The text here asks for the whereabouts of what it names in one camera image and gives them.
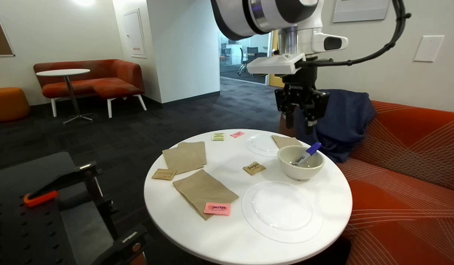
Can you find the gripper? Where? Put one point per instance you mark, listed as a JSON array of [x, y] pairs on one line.
[[302, 95]]

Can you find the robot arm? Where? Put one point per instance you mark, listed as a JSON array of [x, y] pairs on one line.
[[286, 14]]

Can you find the blue capped marker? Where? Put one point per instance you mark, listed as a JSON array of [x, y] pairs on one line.
[[311, 151]]

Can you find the white ceramic bowl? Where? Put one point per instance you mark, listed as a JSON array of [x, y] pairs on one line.
[[300, 170]]

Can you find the dark blue blanket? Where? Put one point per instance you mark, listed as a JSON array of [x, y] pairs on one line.
[[344, 121]]

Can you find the small clear plastic plate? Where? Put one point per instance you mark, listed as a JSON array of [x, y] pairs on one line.
[[262, 145]]

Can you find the yellow wooden door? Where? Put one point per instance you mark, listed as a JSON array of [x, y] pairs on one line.
[[275, 79]]

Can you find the small pink sweetener sachet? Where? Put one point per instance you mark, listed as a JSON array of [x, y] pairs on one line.
[[237, 134]]

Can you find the brown printed sugar sachet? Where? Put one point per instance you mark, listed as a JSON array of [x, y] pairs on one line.
[[254, 168]]

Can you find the group of office chairs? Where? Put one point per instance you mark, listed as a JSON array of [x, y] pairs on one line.
[[251, 59]]

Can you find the green sweetener sachet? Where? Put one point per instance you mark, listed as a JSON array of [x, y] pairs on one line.
[[217, 137]]

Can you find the large clear plastic plate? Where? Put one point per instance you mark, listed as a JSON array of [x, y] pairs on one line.
[[282, 211]]

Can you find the large brown paper napkin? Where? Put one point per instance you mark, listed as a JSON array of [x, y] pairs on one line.
[[203, 189]]

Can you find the large pink sweetener sachet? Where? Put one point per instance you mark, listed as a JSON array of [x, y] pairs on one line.
[[217, 208]]

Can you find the orange patterned sofa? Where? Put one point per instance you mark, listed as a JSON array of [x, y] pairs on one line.
[[407, 176]]

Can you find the framed whiteboard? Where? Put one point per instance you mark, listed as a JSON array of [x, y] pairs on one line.
[[359, 10]]

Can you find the plain brown sugar sachet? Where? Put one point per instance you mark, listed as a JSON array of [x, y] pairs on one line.
[[164, 174]]

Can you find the red lounge sofa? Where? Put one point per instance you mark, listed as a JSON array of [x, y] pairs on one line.
[[109, 79]]

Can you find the black bar clamp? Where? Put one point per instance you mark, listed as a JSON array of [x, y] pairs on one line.
[[98, 200]]

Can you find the round white side table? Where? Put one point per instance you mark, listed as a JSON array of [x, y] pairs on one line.
[[63, 72]]

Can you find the orange ottoman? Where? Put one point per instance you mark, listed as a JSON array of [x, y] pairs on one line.
[[8, 105]]

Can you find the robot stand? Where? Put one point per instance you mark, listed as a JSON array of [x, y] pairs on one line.
[[21, 228]]

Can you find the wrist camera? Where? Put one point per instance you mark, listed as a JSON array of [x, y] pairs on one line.
[[273, 64]]

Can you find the white wall switch plate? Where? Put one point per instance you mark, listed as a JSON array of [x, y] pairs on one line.
[[428, 48]]

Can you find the white wall access panel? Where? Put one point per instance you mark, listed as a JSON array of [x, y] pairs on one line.
[[134, 33]]

